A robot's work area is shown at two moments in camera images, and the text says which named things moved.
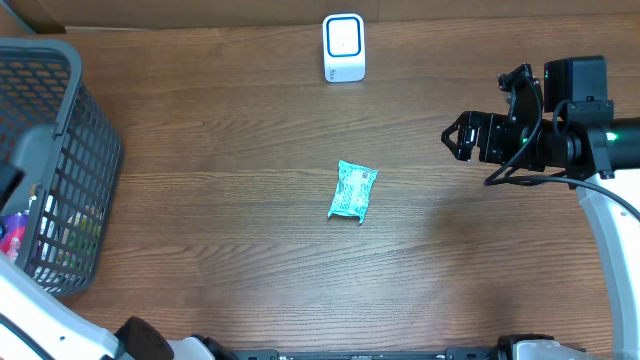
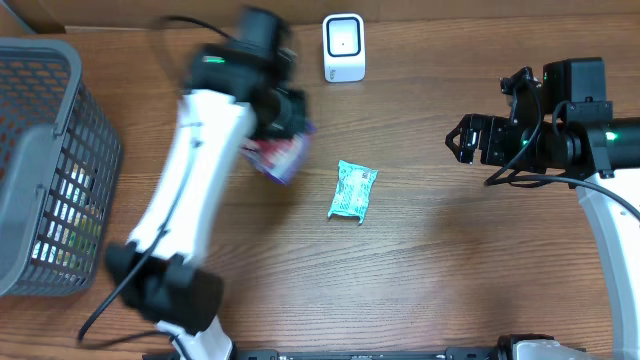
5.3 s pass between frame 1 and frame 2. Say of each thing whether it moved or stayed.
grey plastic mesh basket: stayed
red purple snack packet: moved
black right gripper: stayed
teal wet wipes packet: stayed
